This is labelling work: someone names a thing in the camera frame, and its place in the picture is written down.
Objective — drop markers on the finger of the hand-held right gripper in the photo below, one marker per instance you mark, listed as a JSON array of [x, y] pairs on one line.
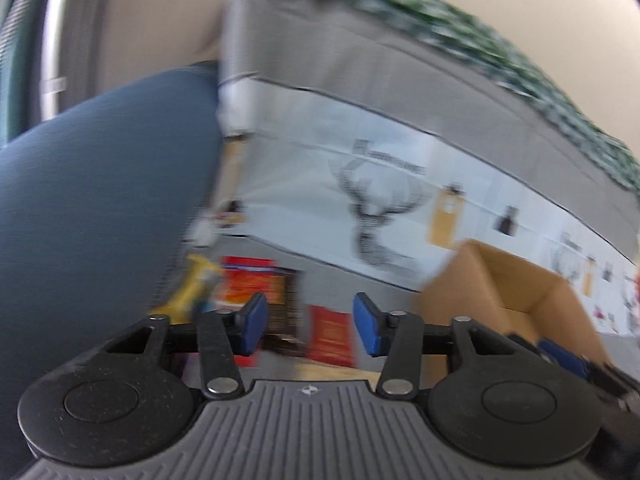
[[565, 359]]

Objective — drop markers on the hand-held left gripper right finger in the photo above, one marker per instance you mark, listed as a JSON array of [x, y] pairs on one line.
[[367, 325]]

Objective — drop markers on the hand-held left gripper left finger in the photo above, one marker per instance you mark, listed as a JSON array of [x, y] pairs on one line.
[[255, 322]]

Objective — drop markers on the brown cardboard box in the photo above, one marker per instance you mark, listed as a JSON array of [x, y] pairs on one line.
[[520, 280]]

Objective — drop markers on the small red snack packet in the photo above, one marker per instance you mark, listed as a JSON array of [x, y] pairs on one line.
[[330, 335]]

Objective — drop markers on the red orange snack packet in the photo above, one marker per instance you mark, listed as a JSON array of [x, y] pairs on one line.
[[245, 280]]

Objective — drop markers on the yellow snack packet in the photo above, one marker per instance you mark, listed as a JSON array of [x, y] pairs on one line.
[[192, 287]]

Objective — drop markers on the blue fabric sofa cushion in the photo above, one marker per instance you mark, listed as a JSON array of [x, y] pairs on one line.
[[100, 185]]

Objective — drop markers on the grey deer printed cloth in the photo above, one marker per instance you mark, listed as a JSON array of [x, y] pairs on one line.
[[350, 90]]

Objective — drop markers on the white pole clip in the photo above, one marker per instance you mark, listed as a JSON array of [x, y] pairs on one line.
[[53, 86]]

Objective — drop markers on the green checked cloth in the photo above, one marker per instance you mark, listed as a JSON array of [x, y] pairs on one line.
[[450, 25]]

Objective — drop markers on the green curtain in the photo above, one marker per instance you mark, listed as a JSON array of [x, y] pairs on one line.
[[10, 100]]

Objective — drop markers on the white pole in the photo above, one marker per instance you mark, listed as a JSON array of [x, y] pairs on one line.
[[56, 35]]

